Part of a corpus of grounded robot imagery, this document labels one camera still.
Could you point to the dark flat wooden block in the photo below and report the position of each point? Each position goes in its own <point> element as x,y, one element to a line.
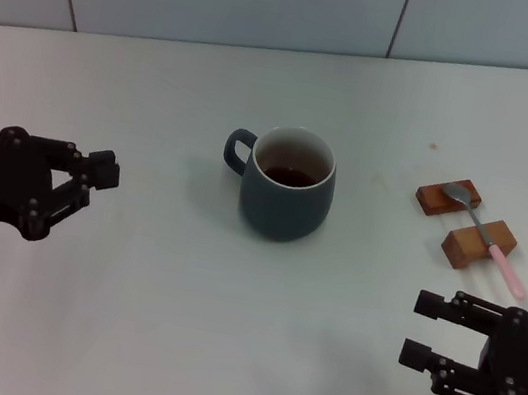
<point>433,199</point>

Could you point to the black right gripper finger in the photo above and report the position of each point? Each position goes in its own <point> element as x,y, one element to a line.
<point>415,354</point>
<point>431,305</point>

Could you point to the grey ceramic cup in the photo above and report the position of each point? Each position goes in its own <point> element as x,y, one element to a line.
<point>282,211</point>

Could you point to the light arched wooden block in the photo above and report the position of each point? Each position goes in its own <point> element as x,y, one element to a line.
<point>464,243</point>

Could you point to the dark brown coffee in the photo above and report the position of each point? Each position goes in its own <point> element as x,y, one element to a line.
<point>288,176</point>

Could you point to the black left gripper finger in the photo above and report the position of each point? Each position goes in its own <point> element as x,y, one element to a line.
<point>98,157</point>
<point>105,177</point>

